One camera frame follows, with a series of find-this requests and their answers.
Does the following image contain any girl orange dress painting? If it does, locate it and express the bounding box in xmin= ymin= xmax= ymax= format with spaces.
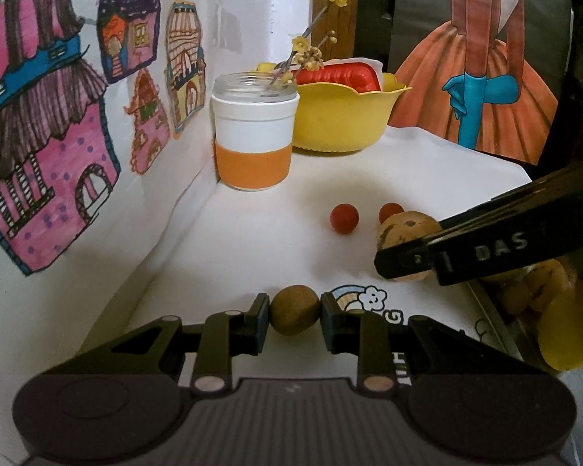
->
xmin=389 ymin=0 xmax=572 ymax=165

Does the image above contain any yellow plastic bowl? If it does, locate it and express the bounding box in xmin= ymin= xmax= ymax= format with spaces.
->
xmin=255 ymin=61 xmax=413 ymax=154

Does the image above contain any small red tomato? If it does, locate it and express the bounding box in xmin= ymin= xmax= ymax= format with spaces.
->
xmin=330 ymin=203 xmax=359 ymax=235
xmin=378 ymin=202 xmax=404 ymax=224

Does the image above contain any brown wooden frame post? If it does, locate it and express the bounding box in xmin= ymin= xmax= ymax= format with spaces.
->
xmin=312 ymin=0 xmax=358 ymax=60

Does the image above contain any brown spotted potato fruit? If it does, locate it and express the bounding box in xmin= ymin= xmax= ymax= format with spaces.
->
xmin=503 ymin=259 xmax=572 ymax=316

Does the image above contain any houses drawing paper sheet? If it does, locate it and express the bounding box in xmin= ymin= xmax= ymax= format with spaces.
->
xmin=0 ymin=0 xmax=268 ymax=280

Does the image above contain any yellow flower twig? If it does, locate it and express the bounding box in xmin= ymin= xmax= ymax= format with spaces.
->
xmin=269 ymin=0 xmax=360 ymax=87

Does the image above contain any white printed table cloth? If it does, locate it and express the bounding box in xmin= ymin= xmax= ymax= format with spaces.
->
xmin=0 ymin=124 xmax=583 ymax=466

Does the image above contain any metal tray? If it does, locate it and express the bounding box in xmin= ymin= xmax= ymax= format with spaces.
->
xmin=465 ymin=278 xmax=583 ymax=466

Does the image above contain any brown kiwi fruit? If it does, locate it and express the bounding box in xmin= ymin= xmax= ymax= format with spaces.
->
xmin=271 ymin=284 xmax=320 ymax=336

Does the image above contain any yellow lemon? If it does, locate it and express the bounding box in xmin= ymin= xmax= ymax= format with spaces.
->
xmin=537 ymin=290 xmax=583 ymax=371

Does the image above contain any red ridged plastic tray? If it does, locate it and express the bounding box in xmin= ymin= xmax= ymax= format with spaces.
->
xmin=296 ymin=61 xmax=382 ymax=93

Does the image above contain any striped pepino melon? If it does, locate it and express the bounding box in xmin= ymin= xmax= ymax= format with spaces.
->
xmin=375 ymin=209 xmax=443 ymax=283

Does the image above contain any white orange glass jar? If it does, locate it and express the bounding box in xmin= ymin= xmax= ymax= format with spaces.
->
xmin=210 ymin=71 xmax=300 ymax=190

